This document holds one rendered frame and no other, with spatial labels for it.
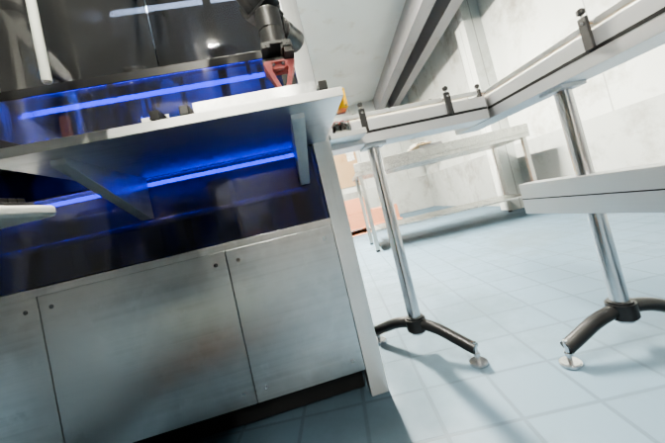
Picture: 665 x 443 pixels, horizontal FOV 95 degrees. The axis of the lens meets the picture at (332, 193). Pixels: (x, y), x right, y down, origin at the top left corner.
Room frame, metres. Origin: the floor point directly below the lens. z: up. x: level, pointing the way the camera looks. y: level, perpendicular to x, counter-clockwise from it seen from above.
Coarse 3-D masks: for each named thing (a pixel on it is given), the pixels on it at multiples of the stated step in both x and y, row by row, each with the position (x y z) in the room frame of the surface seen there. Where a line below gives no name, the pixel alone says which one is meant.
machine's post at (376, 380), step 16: (288, 0) 1.03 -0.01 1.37; (288, 16) 1.03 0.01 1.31; (304, 48) 1.03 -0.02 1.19; (304, 64) 1.03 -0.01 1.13; (304, 80) 1.03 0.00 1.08; (320, 144) 1.03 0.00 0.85; (320, 160) 1.03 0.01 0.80; (320, 176) 1.03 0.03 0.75; (336, 176) 1.03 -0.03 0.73; (336, 192) 1.03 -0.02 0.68; (336, 208) 1.03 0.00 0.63; (336, 224) 1.03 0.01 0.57; (336, 240) 1.03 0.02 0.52; (352, 240) 1.03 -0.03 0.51; (352, 256) 1.03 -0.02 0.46; (352, 272) 1.03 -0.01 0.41; (352, 288) 1.03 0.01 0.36; (352, 304) 1.03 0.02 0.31; (368, 304) 1.04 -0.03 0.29; (368, 320) 1.03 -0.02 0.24; (368, 336) 1.03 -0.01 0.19; (368, 352) 1.03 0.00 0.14; (368, 368) 1.03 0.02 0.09; (368, 384) 1.05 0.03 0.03; (384, 384) 1.03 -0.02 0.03
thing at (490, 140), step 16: (512, 128) 3.54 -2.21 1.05; (448, 144) 3.54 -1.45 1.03; (464, 144) 3.54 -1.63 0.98; (480, 144) 3.54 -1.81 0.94; (496, 144) 3.71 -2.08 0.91; (384, 160) 3.55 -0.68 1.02; (400, 160) 3.55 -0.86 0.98; (416, 160) 3.55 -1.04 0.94; (432, 160) 3.85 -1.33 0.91; (496, 160) 4.24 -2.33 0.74; (528, 160) 3.57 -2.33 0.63; (368, 176) 3.95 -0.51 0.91; (368, 208) 3.58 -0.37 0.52; (448, 208) 4.22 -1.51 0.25; (464, 208) 3.74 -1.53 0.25; (368, 224) 4.26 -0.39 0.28; (384, 224) 4.00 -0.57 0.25; (400, 224) 3.61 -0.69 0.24
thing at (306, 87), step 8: (272, 88) 0.65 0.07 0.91; (280, 88) 0.65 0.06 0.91; (288, 88) 0.65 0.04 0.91; (296, 88) 0.65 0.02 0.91; (304, 88) 0.66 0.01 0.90; (312, 88) 0.66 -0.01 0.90; (232, 96) 0.64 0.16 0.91; (240, 96) 0.64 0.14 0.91; (248, 96) 0.64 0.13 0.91; (256, 96) 0.64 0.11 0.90; (264, 96) 0.65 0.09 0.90; (272, 96) 0.65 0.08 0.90; (280, 96) 0.65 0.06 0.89; (192, 104) 0.63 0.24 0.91; (200, 104) 0.63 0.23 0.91; (208, 104) 0.63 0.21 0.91; (216, 104) 0.63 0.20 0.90; (224, 104) 0.64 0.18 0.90; (232, 104) 0.64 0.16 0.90; (240, 104) 0.64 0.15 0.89; (200, 112) 0.63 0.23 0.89
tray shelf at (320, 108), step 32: (288, 96) 0.62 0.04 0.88; (320, 96) 0.63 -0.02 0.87; (128, 128) 0.58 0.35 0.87; (160, 128) 0.59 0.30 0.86; (192, 128) 0.62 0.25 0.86; (224, 128) 0.66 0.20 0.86; (256, 128) 0.72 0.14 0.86; (288, 128) 0.78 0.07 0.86; (320, 128) 0.85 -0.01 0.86; (0, 160) 0.55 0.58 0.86; (32, 160) 0.59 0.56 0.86; (96, 160) 0.68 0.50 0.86; (128, 160) 0.73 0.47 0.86; (160, 160) 0.80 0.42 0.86; (192, 160) 0.88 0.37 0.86; (224, 160) 0.97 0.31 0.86
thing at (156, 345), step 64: (192, 256) 0.96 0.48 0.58; (256, 256) 0.99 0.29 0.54; (320, 256) 1.02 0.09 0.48; (0, 320) 0.89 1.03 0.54; (64, 320) 0.91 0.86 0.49; (128, 320) 0.94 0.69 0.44; (192, 320) 0.96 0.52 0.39; (256, 320) 0.98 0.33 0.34; (320, 320) 1.01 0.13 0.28; (0, 384) 0.89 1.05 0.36; (64, 384) 0.91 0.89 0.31; (128, 384) 0.93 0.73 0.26; (192, 384) 0.95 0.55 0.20; (256, 384) 0.98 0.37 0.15
